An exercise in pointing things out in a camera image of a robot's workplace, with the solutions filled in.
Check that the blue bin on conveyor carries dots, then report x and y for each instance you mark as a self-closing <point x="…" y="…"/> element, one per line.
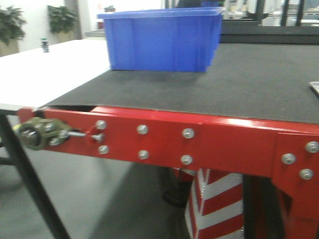
<point x="175" y="39"/>

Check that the black conveyor belt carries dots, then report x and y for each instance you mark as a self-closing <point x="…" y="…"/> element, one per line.
<point x="259" y="81"/>

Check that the green bearing tensioner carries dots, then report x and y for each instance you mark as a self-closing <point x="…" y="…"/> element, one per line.
<point x="38" y="133"/>

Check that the white table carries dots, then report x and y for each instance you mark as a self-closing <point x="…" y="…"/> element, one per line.
<point x="33" y="78"/>

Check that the small dark bottle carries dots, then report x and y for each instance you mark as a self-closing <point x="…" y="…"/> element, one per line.
<point x="45" y="45"/>

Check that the potted plant right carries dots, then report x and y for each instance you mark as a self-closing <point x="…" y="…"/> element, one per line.
<point x="62" y="21"/>

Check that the potted plant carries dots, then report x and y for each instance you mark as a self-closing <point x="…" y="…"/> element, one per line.
<point x="12" y="22"/>
<point x="62" y="21"/>

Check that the black table leg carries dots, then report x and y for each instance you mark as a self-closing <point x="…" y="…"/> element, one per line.
<point x="18" y="158"/>

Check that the silver metal tray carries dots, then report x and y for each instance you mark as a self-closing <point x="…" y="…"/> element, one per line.
<point x="314" y="85"/>

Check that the potted plant left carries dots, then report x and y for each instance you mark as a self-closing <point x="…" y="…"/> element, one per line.
<point x="12" y="22"/>

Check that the red white striped post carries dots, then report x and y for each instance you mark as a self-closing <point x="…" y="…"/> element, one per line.
<point x="215" y="208"/>

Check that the red conveyor frame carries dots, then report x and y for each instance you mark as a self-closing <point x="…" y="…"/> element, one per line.
<point x="286" y="152"/>

